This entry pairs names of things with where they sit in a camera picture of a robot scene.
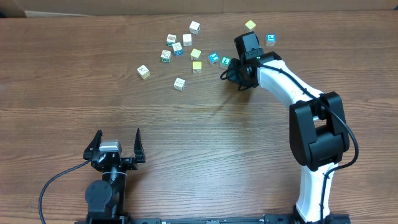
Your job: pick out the yellow top block far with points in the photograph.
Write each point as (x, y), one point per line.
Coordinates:
(249, 26)

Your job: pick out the plain wood block yellow side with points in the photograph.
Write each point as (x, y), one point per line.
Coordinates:
(143, 71)

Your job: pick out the wood block blue side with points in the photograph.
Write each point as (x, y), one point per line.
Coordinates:
(177, 48)

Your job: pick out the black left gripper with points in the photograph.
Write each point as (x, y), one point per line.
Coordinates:
(113, 159)

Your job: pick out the plain white wood block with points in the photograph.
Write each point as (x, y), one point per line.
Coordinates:
(187, 40)

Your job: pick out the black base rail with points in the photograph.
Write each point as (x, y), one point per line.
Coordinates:
(214, 220)

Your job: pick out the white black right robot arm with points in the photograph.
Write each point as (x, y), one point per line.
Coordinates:
(318, 133)

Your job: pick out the yellow top block lower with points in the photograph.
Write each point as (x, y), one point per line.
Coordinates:
(196, 67)

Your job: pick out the white wood block far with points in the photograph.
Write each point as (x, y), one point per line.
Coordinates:
(194, 27)

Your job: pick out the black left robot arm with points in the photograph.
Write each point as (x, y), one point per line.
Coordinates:
(105, 197)

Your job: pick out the wood block green R side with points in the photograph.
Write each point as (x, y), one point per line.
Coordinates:
(166, 56)

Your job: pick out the yellow top block upper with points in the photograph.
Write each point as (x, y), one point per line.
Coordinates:
(195, 55)

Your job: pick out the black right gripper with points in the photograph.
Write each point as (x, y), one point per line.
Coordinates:
(233, 72)

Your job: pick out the wood block letter E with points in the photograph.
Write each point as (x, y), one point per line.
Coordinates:
(179, 84)

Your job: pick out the blue top block far right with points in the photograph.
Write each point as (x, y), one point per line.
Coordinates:
(270, 40)

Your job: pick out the green top wood block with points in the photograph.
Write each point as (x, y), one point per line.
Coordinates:
(225, 62)

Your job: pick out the blue top wood block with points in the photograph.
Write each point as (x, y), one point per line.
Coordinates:
(213, 58)

